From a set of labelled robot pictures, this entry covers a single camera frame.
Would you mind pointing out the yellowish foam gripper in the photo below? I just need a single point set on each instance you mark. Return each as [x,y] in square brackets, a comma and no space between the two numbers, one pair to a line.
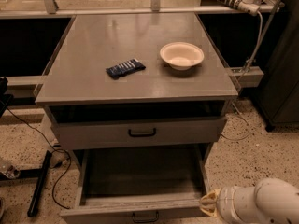
[226,202]

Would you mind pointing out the grey drawer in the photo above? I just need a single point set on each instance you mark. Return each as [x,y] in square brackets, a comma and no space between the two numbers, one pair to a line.
[139,185]
[138,133]

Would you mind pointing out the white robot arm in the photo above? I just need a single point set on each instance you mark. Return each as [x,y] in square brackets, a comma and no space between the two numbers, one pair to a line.
[270,201]

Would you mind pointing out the grey drawer cabinet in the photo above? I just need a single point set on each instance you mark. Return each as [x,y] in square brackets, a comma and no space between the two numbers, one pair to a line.
[78,88]

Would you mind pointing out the grey top drawer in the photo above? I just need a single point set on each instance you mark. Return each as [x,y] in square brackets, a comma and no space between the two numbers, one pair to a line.
[138,133]

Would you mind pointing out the dark grey side cabinet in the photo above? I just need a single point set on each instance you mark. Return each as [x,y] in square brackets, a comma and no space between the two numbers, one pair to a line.
[277,96]

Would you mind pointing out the white bowl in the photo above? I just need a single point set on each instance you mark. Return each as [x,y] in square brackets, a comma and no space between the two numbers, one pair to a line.
[181,55]

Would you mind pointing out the dark blue snack packet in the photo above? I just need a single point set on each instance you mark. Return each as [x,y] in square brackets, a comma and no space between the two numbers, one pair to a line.
[125,68]

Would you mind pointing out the black floor bar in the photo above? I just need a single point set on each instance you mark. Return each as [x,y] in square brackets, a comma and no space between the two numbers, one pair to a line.
[33,208]

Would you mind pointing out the white power strip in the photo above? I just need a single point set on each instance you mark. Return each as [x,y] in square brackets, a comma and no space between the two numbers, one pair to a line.
[247,6]

